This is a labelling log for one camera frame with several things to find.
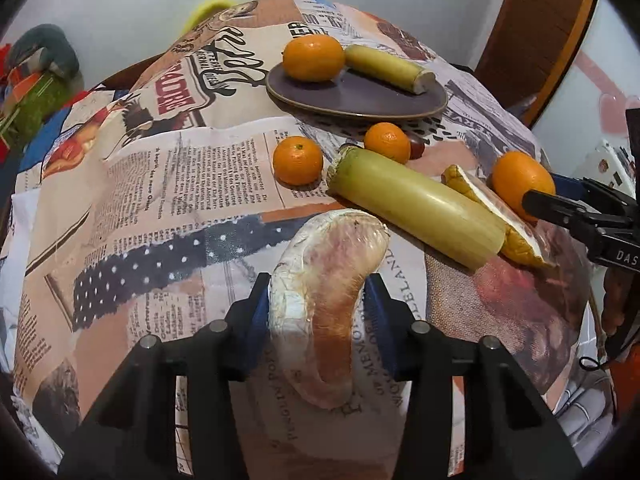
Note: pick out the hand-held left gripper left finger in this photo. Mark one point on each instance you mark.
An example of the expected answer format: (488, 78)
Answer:
(257, 322)

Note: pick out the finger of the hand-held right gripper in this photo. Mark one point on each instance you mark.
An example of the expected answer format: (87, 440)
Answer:
(550, 207)
(567, 186)

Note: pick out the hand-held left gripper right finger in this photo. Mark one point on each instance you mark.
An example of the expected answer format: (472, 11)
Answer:
(381, 322)

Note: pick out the large orange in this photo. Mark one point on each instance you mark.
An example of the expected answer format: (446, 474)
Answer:
(515, 175)

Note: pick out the long sugarcane piece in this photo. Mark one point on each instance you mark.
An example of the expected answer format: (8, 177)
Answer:
(415, 200)

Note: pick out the medium mandarin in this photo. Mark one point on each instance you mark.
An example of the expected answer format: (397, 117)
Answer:
(298, 161)

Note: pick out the small mandarin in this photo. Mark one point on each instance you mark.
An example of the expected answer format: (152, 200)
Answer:
(387, 142)

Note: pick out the purple oval plate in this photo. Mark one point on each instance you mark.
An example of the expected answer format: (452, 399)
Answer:
(360, 95)

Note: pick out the white device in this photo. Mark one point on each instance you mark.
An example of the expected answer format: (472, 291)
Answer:
(600, 160)

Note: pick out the red jujube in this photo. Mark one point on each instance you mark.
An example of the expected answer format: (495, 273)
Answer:
(417, 149)

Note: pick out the white door panel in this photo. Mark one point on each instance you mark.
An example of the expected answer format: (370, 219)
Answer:
(615, 45)

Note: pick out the brown wooden door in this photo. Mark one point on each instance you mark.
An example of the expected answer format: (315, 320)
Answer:
(540, 35)

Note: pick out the newspaper print tablecloth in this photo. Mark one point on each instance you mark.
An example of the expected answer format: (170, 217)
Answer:
(165, 200)

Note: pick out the short sugarcane piece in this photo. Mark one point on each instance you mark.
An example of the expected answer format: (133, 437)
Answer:
(385, 67)

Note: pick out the white cloth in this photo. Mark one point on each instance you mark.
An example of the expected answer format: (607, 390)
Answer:
(16, 220)

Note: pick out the large round mandarin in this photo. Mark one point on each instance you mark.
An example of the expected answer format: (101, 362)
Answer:
(314, 57)

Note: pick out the green basket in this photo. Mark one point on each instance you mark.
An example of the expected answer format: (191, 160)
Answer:
(35, 105)

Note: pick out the orange box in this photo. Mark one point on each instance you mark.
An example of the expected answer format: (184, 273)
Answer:
(25, 85)

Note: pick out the grey plush toy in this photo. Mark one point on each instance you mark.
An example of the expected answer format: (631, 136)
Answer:
(55, 50)

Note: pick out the red cloth item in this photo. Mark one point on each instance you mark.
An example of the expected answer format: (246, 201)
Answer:
(5, 60)

